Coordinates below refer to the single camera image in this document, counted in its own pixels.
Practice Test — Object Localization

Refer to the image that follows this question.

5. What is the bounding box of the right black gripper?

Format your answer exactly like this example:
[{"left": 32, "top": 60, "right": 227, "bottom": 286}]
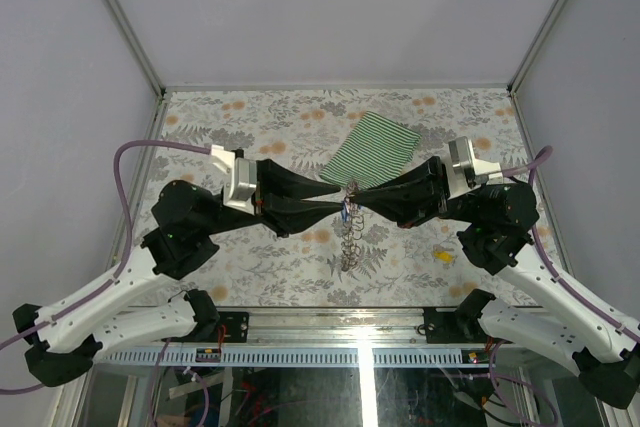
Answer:
[{"left": 350, "top": 155, "right": 483, "bottom": 228}]

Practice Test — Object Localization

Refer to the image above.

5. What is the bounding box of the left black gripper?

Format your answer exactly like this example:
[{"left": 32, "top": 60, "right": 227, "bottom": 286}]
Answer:
[{"left": 202, "top": 160, "right": 346, "bottom": 238}]

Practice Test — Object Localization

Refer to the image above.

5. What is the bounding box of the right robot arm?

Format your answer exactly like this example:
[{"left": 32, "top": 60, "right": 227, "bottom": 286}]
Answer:
[{"left": 351, "top": 155, "right": 639, "bottom": 409}]

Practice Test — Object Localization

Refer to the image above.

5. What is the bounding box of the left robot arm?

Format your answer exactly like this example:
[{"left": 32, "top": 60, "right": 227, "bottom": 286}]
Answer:
[{"left": 13, "top": 159, "right": 341, "bottom": 387}]

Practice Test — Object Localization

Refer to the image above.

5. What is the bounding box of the green striped cloth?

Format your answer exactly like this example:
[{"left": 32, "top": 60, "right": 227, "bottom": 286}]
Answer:
[{"left": 319, "top": 112, "right": 421, "bottom": 189}]

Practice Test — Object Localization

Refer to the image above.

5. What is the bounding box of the yellow key tag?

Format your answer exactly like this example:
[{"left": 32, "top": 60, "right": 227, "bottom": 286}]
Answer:
[{"left": 432, "top": 246, "right": 456, "bottom": 264}]

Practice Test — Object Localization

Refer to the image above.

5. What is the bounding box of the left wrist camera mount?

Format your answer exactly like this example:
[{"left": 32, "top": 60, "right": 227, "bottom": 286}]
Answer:
[{"left": 209, "top": 145, "right": 258, "bottom": 215}]

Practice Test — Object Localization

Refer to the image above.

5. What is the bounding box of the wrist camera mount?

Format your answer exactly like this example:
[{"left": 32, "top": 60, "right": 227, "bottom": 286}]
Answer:
[
  {"left": 442, "top": 137, "right": 503, "bottom": 198},
  {"left": 209, "top": 145, "right": 258, "bottom": 215}
]

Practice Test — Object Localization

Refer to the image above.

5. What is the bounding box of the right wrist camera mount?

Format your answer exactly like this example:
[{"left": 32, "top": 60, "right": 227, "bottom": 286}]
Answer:
[{"left": 442, "top": 137, "right": 503, "bottom": 198}]

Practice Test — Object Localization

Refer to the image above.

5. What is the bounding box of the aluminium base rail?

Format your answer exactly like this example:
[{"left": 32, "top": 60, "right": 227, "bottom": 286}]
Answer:
[{"left": 72, "top": 304, "right": 611, "bottom": 368}]

